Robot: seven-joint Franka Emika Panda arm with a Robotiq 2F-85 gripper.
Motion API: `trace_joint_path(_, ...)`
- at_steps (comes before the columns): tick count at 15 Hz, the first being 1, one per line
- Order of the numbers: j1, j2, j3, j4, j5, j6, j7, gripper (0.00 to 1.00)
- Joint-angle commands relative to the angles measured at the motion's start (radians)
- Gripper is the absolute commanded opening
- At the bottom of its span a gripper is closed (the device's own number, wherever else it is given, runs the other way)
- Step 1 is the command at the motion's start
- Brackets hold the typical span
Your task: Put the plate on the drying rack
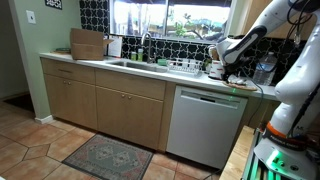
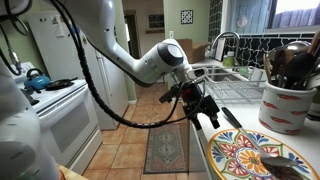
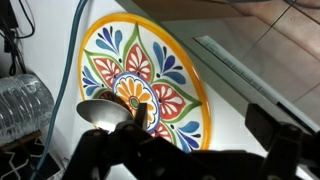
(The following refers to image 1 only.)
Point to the wooden table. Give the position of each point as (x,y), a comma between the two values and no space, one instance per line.
(238,156)

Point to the green dish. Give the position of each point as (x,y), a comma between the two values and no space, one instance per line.
(62,50)

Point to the green sponge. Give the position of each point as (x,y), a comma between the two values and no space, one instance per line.
(162,62)

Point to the small green bottle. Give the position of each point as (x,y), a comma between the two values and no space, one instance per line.
(133,56)

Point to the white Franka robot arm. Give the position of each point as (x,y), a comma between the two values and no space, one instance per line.
(300,83)

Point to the wooden base cabinets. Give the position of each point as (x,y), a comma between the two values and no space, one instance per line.
(126,116)

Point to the green patterned rug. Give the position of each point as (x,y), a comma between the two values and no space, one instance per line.
(108,158)

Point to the white framed paper sign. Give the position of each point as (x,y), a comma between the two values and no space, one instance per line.
(115,46)

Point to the green soap bottle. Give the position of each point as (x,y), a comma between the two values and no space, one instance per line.
(140,56)

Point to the metal robot stand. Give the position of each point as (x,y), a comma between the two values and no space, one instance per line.
(251,166)

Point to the kitchen window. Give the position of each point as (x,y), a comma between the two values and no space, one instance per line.
(166,18)

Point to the white light switch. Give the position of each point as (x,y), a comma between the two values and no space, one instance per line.
(31,16)

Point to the white red utensil crock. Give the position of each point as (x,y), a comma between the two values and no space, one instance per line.
(216,71)

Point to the black white patterned wall art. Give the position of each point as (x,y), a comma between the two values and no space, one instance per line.
(53,3)

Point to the white dishwasher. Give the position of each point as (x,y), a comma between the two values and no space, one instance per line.
(203,130)

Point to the clear plastic water bottle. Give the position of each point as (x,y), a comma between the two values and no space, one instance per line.
(265,71)

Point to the wooden wall cabinet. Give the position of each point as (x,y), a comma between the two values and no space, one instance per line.
(256,13)

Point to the brown cardboard box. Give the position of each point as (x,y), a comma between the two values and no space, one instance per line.
(86,46)

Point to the chrome kitchen faucet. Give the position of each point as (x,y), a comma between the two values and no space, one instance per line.
(149,46)

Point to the steel kitchen sink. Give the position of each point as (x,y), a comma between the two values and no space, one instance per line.
(133,65)

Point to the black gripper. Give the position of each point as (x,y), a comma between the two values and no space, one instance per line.
(230,72)

